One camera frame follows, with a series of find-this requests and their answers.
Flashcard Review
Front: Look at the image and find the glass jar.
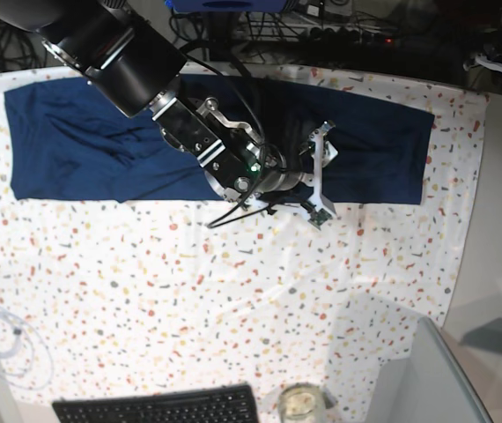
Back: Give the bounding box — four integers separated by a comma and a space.
277, 383, 326, 423

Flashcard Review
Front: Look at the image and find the white terrazzo tablecloth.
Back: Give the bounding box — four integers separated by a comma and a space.
0, 65, 489, 421

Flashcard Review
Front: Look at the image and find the blue box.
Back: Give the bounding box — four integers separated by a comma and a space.
165, 0, 299, 13

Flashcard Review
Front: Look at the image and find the black power strip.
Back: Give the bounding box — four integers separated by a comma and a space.
306, 26, 395, 46

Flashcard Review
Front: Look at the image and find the coiled white cable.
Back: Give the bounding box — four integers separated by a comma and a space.
0, 303, 55, 391

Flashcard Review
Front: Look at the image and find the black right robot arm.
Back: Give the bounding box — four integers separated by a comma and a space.
0, 1, 336, 218

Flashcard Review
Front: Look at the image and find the dark blue t-shirt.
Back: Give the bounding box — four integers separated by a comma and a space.
4, 78, 434, 204

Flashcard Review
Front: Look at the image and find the black keyboard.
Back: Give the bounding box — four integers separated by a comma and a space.
52, 384, 259, 423

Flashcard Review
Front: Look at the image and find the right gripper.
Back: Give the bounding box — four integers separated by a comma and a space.
250, 131, 338, 212

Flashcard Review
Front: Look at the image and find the grey monitor back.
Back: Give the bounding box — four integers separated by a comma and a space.
365, 317, 492, 422

